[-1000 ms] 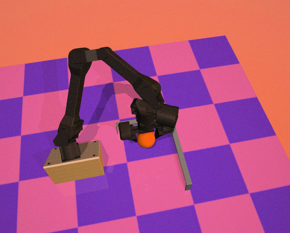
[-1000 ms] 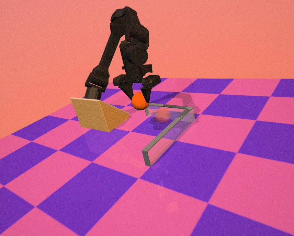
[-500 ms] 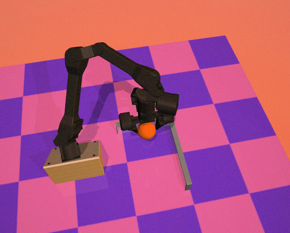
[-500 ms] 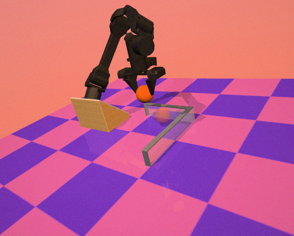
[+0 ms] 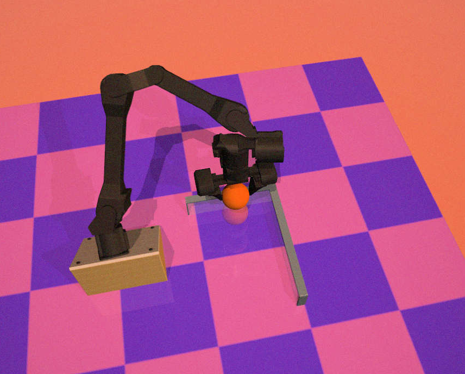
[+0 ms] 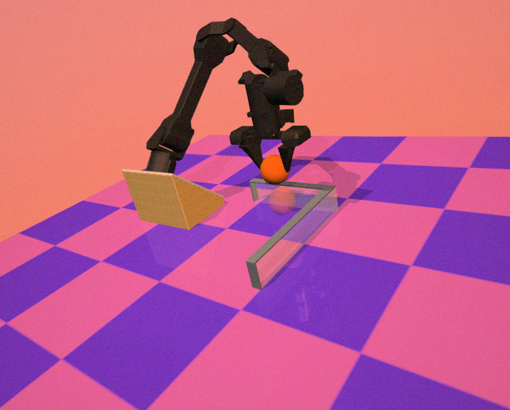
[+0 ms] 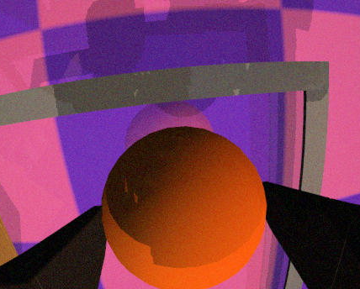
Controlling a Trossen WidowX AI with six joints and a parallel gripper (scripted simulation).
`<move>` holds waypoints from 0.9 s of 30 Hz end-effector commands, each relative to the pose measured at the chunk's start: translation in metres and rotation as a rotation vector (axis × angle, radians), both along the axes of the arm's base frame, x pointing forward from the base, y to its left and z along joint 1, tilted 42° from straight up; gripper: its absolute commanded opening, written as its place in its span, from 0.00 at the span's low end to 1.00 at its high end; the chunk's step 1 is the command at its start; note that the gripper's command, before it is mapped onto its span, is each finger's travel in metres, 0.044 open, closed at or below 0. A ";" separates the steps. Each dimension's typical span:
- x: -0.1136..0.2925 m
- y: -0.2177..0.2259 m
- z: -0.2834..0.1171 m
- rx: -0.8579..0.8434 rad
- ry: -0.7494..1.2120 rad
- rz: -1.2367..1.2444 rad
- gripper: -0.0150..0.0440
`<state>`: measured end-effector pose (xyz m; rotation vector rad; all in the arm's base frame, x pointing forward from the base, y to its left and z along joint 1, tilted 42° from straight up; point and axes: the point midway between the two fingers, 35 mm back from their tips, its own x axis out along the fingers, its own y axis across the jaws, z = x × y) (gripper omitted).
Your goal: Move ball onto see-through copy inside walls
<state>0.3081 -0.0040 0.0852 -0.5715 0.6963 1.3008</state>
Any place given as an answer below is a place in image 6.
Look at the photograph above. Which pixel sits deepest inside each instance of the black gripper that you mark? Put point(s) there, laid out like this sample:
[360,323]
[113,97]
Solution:
[266,126]

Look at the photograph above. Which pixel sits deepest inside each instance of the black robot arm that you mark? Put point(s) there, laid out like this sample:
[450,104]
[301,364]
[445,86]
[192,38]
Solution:
[279,87]

